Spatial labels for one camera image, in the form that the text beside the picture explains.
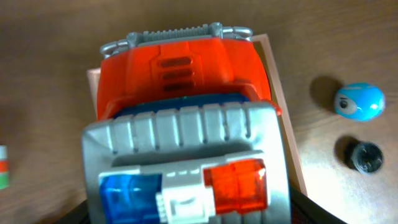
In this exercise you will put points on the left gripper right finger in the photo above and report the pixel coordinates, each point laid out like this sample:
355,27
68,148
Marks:
306,211

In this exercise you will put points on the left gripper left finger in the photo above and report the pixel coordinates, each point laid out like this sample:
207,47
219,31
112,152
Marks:
79,215

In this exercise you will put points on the multicoloured puzzle cube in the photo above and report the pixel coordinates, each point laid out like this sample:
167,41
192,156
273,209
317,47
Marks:
4,168

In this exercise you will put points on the red grey toy truck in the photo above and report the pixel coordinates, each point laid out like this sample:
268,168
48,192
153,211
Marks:
186,131

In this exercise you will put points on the open beige cardboard box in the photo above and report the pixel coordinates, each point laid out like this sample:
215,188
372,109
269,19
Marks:
280,102

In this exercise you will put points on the black round cap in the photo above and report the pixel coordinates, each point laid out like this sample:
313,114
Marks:
367,158

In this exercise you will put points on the blue ball with eyes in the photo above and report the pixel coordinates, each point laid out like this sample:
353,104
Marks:
359,102

